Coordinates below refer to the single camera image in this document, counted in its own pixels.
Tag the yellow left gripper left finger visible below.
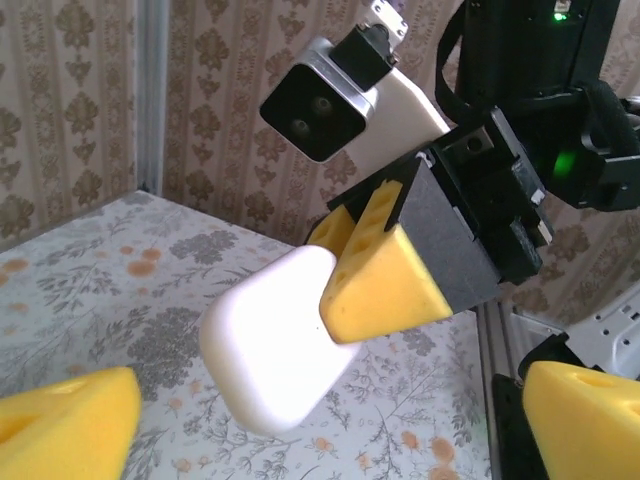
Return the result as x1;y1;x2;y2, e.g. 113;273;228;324
0;365;143;480

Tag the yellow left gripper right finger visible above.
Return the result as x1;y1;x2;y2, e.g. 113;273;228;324
521;359;640;480

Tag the white earbuds charging case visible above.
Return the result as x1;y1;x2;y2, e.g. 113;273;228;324
198;245;364;436

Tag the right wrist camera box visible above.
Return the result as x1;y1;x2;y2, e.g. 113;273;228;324
258;22;454;166

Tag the black camera cable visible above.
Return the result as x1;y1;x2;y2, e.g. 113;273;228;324
432;0;475;125

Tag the aluminium frame post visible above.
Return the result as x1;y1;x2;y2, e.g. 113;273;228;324
134;0;170;197

